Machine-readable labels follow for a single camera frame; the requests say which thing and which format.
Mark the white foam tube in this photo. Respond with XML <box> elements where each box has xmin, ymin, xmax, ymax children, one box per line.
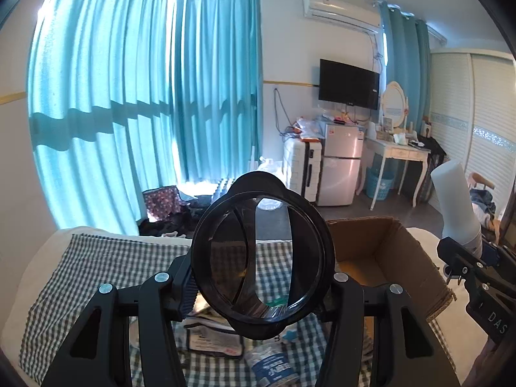
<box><xmin>430</xmin><ymin>160</ymin><xmax>483</xmax><ymax>259</ymax></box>

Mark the navy white foil pouch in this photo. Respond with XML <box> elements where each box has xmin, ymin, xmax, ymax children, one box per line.
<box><xmin>181</xmin><ymin>293</ymin><xmax>245</xmax><ymax>360</ymax></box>

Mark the clear dental floss jar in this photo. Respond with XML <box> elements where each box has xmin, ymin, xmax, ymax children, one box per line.
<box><xmin>244</xmin><ymin>343</ymin><xmax>299</xmax><ymax>387</ymax></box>

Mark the black round lens filter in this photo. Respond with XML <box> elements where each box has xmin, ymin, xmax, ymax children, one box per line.
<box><xmin>191</xmin><ymin>171</ymin><xmax>335</xmax><ymax>340</ymax></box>

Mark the wooden chair with clothes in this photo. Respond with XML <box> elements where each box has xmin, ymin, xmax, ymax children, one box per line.
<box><xmin>467</xmin><ymin>172</ymin><xmax>501</xmax><ymax>244</ymax></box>

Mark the green white checkered tablecloth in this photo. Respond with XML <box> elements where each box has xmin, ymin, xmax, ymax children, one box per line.
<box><xmin>17</xmin><ymin>232</ymin><xmax>457</xmax><ymax>387</ymax></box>

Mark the brown cardboard box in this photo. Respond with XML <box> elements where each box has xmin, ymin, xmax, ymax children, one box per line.
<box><xmin>326</xmin><ymin>217</ymin><xmax>454</xmax><ymax>320</ymax></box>

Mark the blue laundry basket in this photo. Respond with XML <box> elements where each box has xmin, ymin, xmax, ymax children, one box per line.
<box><xmin>365</xmin><ymin>167</ymin><xmax>394</xmax><ymax>201</ymax></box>

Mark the pile of black shoes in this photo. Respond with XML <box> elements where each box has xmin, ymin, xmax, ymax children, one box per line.
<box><xmin>138</xmin><ymin>195</ymin><xmax>212</xmax><ymax>239</ymax></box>

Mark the white dressing table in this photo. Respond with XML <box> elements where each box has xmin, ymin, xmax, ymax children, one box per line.
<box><xmin>358</xmin><ymin>135</ymin><xmax>431</xmax><ymax>212</ymax></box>

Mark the polka dot fabric bag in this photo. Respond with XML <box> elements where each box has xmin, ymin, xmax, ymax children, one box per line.
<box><xmin>143</xmin><ymin>185</ymin><xmax>185</xmax><ymax>222</ymax></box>

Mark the white louvered wardrobe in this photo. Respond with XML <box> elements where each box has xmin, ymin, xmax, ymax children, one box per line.
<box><xmin>430</xmin><ymin>48</ymin><xmax>515</xmax><ymax>215</ymax></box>

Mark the silver mini fridge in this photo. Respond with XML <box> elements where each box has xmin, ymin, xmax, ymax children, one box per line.
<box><xmin>317</xmin><ymin>122</ymin><xmax>364</xmax><ymax>207</ymax></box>

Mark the oval white vanity mirror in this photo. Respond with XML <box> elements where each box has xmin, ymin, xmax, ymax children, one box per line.
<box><xmin>381</xmin><ymin>81</ymin><xmax>408</xmax><ymax>128</ymax></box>

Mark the white hard suitcase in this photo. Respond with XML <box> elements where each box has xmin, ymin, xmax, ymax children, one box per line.
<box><xmin>283</xmin><ymin>138</ymin><xmax>322</xmax><ymax>203</ymax></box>

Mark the narrow teal corner curtain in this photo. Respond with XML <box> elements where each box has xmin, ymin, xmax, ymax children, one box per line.
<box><xmin>380</xmin><ymin>2</ymin><xmax>430</xmax><ymax>132</ymax></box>

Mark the large teal window curtain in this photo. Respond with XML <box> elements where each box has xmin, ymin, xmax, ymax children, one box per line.
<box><xmin>27</xmin><ymin>0</ymin><xmax>176</xmax><ymax>235</ymax></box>

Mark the teal curtain right of window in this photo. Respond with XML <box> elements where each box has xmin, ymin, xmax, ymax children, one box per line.
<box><xmin>171</xmin><ymin>0</ymin><xmax>263</xmax><ymax>182</ymax></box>

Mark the black wall television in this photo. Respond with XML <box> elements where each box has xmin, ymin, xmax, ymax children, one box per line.
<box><xmin>318</xmin><ymin>59</ymin><xmax>381</xmax><ymax>110</ymax></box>

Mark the white wall air conditioner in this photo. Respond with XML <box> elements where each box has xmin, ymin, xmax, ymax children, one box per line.
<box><xmin>303</xmin><ymin>0</ymin><xmax>381</xmax><ymax>35</ymax></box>

